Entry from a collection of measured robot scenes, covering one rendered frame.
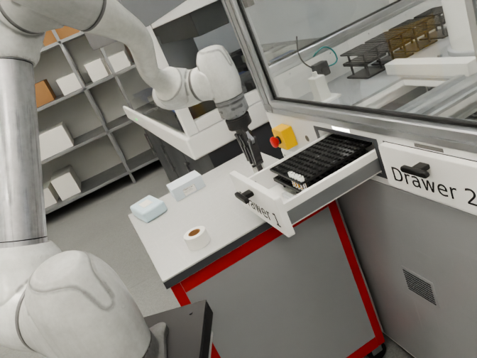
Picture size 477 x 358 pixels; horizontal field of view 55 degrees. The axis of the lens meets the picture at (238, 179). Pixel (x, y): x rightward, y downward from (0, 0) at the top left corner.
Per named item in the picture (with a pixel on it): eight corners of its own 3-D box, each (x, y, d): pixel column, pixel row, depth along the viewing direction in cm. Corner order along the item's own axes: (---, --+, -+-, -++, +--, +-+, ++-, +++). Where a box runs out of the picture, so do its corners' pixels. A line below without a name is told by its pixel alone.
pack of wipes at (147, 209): (169, 210, 167) (163, 199, 165) (147, 224, 163) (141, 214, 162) (154, 202, 180) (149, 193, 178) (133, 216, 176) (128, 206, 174)
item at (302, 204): (290, 227, 108) (282, 205, 106) (248, 199, 131) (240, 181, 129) (418, 150, 117) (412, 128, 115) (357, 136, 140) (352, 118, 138)
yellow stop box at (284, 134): (286, 151, 151) (278, 132, 149) (276, 148, 158) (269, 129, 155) (298, 144, 152) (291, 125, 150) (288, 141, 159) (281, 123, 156)
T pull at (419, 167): (426, 180, 91) (424, 173, 90) (400, 172, 97) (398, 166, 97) (439, 171, 91) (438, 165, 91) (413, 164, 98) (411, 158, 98)
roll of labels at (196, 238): (197, 252, 130) (192, 241, 129) (184, 248, 136) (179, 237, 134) (214, 238, 134) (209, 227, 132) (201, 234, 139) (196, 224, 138)
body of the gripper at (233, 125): (221, 118, 140) (232, 145, 143) (229, 121, 132) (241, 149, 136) (241, 108, 142) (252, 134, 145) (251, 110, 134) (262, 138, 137)
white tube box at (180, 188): (177, 202, 171) (171, 190, 169) (171, 196, 179) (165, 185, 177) (206, 186, 174) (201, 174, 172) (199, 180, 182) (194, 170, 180)
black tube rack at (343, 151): (309, 205, 113) (300, 182, 111) (277, 188, 129) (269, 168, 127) (377, 163, 119) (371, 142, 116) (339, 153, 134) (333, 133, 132)
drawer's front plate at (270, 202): (289, 238, 106) (273, 199, 103) (243, 204, 133) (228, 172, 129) (296, 234, 107) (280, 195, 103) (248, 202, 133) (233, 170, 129)
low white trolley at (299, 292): (261, 458, 151) (162, 281, 123) (204, 353, 207) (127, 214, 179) (396, 359, 165) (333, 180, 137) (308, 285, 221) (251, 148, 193)
